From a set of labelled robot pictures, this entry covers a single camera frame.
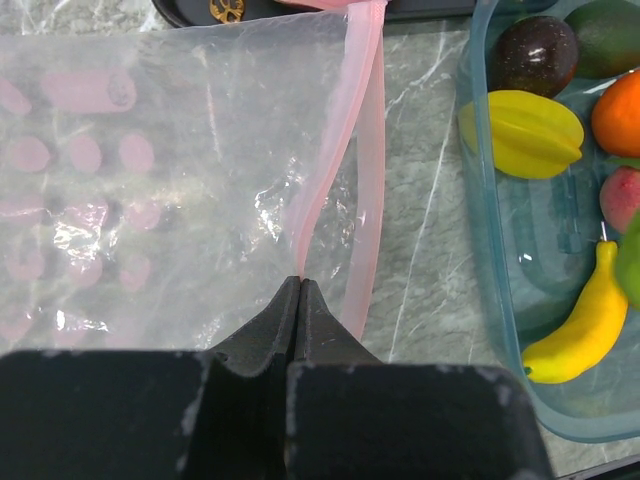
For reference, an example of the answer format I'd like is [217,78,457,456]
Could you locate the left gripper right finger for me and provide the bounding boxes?
[293,280,381,365]

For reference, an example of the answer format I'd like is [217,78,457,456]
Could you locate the green lime fruit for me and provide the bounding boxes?
[615,211,640,309]

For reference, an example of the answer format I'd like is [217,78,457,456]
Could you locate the pink peach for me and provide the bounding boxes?
[599,166,639,234]

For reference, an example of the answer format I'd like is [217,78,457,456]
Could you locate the gold fork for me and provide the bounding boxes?
[209,0,245,24]

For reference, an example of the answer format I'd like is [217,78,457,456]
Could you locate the yellow banana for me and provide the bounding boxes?
[521,241,629,384]

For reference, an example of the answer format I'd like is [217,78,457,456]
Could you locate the pink dotted plate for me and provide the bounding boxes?
[276,0,360,11]

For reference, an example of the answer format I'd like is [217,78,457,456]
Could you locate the blue transparent plastic tray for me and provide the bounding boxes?
[456,1,639,443]

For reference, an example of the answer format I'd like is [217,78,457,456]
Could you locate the green avocado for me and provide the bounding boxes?
[564,0,639,79]

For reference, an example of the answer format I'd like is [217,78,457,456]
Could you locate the orange fruit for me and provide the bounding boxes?
[591,70,639,158]

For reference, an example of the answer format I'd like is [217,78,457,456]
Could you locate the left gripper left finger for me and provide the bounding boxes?
[210,276,301,378]

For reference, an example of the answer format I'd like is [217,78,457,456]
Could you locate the clear zip top bag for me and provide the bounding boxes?
[1,1,385,352]

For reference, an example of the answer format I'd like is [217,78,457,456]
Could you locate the dark purple passion fruit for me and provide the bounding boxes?
[488,16,579,98]

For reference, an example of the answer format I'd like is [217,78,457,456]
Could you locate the black serving tray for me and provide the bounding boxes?
[152,0,476,28]

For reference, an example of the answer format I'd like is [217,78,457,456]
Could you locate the yellow starfruit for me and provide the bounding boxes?
[457,90,586,180]

